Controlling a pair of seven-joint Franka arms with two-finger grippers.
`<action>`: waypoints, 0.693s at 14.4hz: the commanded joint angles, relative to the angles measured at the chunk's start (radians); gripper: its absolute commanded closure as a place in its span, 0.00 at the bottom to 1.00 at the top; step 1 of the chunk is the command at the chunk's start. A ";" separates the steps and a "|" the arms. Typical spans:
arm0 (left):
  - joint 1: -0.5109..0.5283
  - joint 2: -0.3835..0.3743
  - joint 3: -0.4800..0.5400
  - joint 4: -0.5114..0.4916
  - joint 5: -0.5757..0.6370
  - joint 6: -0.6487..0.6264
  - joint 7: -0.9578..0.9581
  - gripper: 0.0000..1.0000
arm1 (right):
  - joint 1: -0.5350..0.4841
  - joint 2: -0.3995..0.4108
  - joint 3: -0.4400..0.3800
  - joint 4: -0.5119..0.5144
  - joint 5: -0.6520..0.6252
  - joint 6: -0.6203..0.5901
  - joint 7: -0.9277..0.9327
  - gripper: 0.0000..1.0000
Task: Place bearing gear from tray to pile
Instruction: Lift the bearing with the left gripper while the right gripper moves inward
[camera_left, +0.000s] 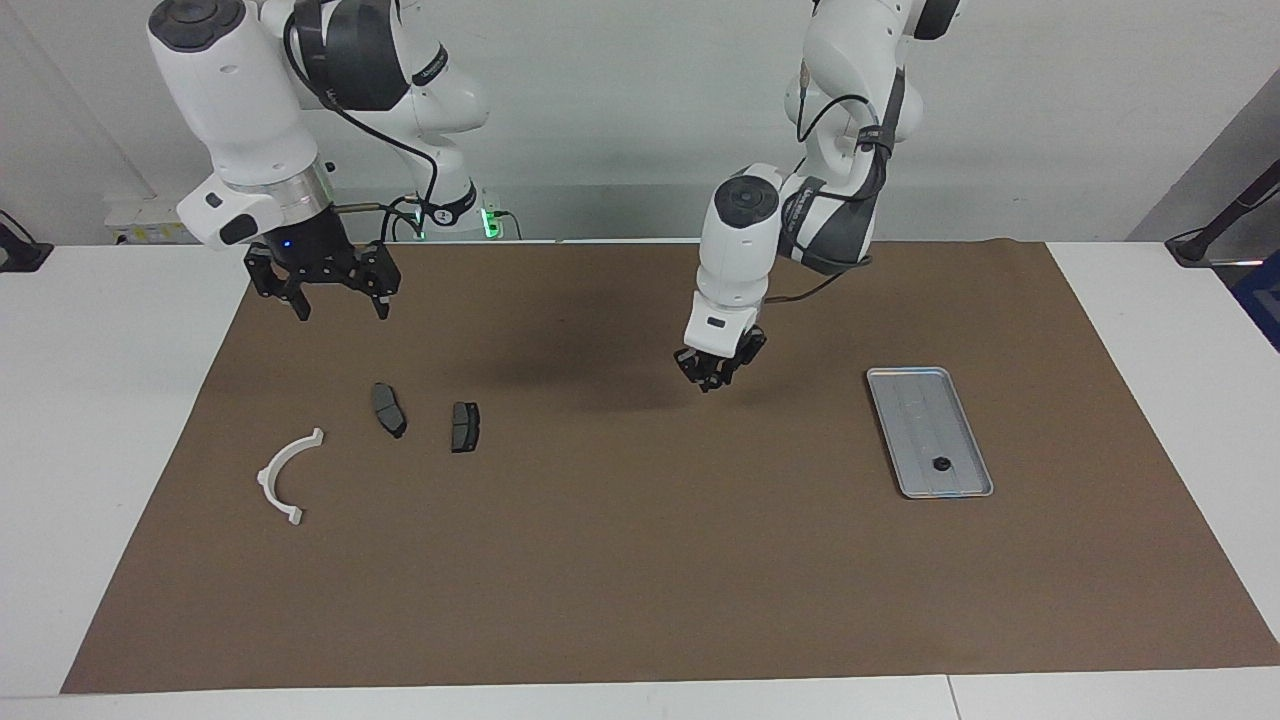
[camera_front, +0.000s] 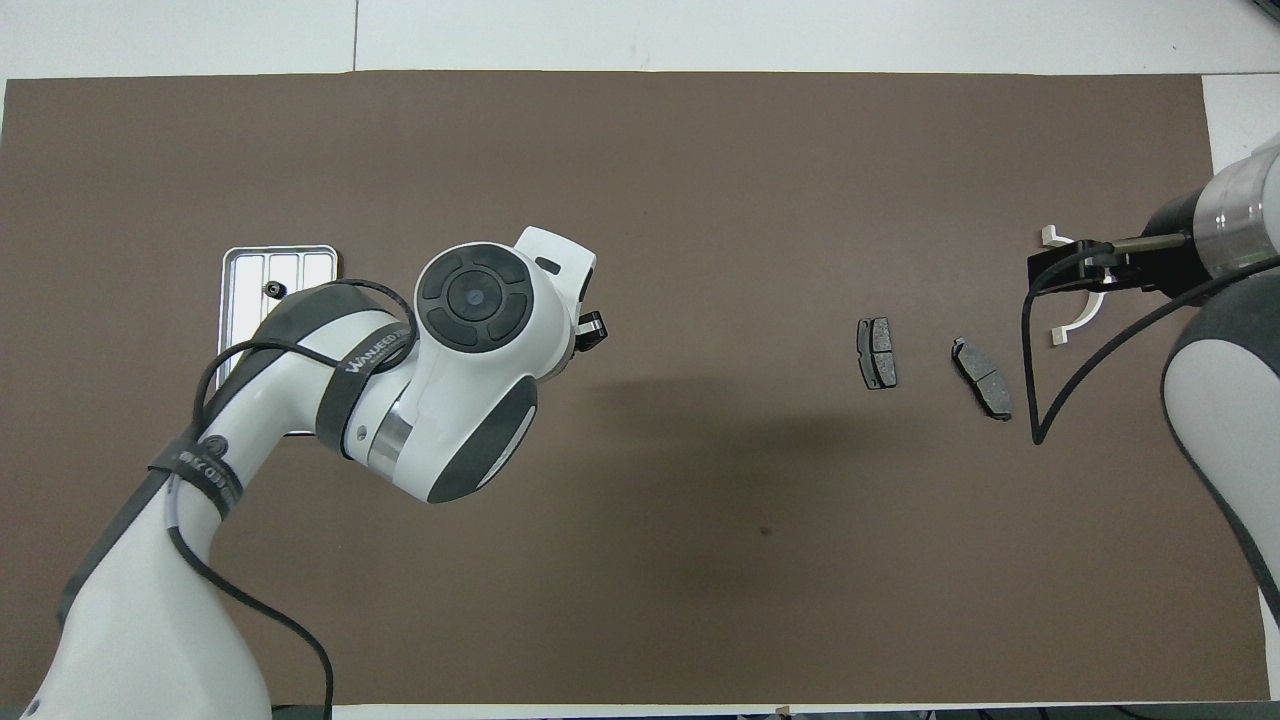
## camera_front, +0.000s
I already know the short dark brake pad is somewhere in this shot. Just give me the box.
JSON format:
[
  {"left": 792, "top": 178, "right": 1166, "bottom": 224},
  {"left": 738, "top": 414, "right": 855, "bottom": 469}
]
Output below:
[{"left": 856, "top": 317, "right": 899, "bottom": 391}]

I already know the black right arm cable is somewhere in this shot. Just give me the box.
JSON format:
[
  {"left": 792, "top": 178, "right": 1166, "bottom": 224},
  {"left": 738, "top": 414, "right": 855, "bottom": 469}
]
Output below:
[{"left": 1020, "top": 232, "right": 1280, "bottom": 447}]

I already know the white semicircular plastic bracket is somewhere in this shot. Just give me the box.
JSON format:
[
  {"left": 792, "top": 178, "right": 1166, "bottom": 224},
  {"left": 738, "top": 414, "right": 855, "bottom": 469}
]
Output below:
[{"left": 1040, "top": 224, "right": 1109, "bottom": 348}]

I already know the brown table mat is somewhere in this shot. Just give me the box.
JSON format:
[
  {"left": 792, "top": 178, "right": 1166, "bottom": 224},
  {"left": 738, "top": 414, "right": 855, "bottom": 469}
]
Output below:
[{"left": 0, "top": 70, "right": 1271, "bottom": 707}]

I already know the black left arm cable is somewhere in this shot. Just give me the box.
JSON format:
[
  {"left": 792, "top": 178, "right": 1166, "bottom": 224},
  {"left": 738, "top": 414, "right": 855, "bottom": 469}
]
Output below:
[{"left": 165, "top": 278, "right": 421, "bottom": 720}]

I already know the silver metal tray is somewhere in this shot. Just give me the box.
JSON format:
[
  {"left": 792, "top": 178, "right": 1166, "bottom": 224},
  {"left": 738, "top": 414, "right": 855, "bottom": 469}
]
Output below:
[{"left": 215, "top": 245, "right": 341, "bottom": 437}]

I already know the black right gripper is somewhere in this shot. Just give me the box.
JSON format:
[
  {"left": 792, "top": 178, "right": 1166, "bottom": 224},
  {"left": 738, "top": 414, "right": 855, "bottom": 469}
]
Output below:
[{"left": 1027, "top": 190, "right": 1206, "bottom": 298}]

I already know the long dark brake pad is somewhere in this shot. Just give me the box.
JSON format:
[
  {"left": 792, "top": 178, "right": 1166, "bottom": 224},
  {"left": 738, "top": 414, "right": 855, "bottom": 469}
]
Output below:
[{"left": 950, "top": 337, "right": 1014, "bottom": 422}]

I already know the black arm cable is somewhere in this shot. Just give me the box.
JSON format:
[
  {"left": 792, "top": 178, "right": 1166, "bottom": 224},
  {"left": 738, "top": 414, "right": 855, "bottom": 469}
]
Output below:
[
  {"left": 165, "top": 278, "right": 421, "bottom": 720},
  {"left": 1020, "top": 232, "right": 1280, "bottom": 447}
]

